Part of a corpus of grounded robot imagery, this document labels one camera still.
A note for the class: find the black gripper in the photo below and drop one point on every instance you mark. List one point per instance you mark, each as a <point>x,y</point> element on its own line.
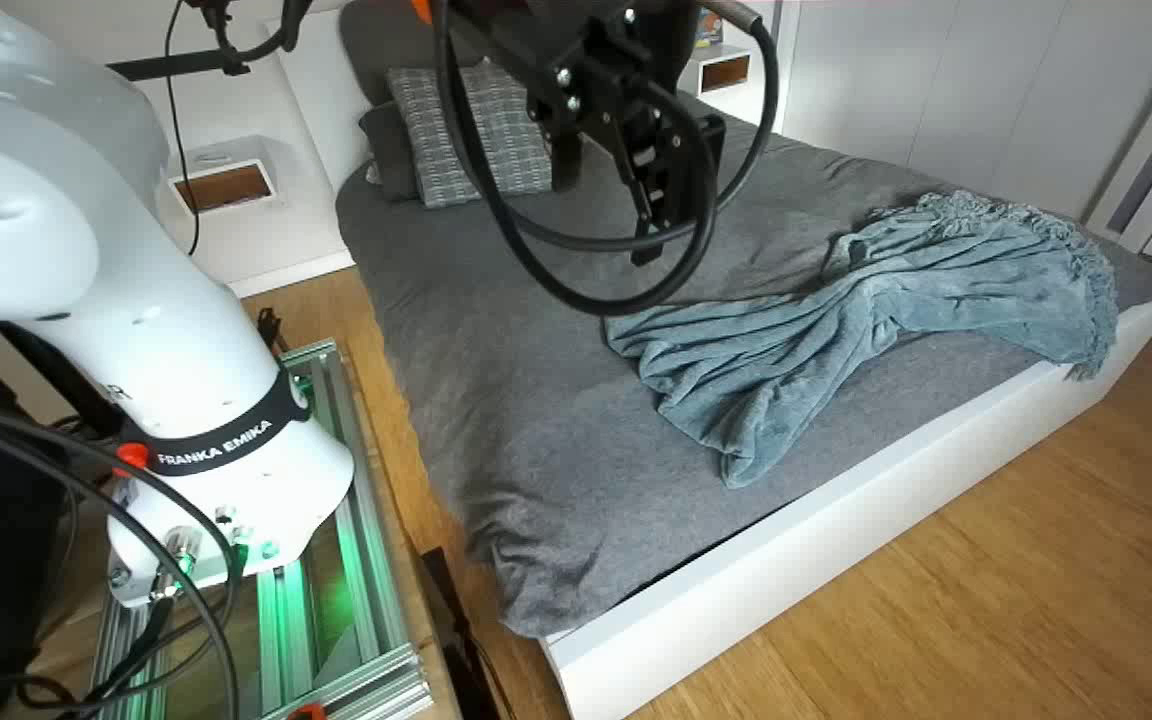
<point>600,65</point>

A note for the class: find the blue fringed towel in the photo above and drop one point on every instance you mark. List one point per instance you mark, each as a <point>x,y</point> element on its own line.
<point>871,307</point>

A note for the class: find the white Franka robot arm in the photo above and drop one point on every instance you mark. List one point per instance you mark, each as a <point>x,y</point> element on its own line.
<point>69,202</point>

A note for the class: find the grey bed cover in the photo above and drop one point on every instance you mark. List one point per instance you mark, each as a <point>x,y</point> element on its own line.
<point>536,400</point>

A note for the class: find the white nightstand wooden opening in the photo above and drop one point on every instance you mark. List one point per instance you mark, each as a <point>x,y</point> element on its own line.
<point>736,105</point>

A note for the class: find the grey plaid pillow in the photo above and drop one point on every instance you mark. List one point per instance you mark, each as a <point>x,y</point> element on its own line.
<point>440,133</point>

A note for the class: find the small dark grey pillow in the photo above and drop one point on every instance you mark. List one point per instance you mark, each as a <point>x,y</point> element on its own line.
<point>389,160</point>

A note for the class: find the large dark grey cushion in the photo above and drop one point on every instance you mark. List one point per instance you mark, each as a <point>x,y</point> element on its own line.
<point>383,43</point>

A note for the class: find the white wardrobe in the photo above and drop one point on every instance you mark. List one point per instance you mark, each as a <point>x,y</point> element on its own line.
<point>977,93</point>

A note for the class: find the black floor bar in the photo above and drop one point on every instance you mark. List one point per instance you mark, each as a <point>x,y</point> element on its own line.
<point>457,642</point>

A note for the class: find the aluminium profile robot stand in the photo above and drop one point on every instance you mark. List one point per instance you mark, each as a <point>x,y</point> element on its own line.
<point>360,586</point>

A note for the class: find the red base knob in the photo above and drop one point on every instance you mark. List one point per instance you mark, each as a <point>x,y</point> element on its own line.
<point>134,459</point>

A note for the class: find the black clamp red tip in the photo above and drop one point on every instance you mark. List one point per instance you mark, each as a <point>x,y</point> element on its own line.
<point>315,708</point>

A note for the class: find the white bed frame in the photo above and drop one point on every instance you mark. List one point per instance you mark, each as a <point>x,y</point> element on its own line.
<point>802,561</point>

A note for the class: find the black camera stand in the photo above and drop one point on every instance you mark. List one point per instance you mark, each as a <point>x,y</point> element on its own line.
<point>176,60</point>

